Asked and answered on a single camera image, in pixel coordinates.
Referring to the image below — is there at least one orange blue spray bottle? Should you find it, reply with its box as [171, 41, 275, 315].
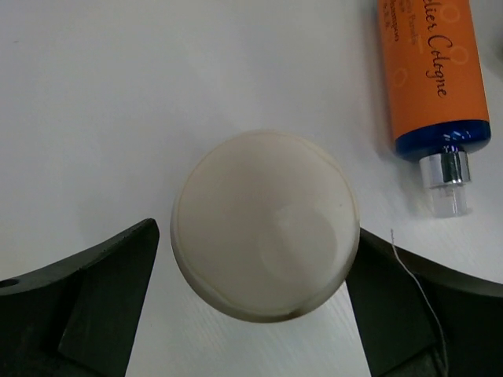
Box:
[376, 0, 491, 218]

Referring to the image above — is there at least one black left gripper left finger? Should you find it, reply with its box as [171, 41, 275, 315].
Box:
[1, 218, 160, 376]

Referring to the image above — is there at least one cream bottle with round cap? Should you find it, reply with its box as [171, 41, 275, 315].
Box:
[170, 130, 360, 323]

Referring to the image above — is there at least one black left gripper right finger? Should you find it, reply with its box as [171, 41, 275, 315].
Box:
[347, 231, 502, 376]

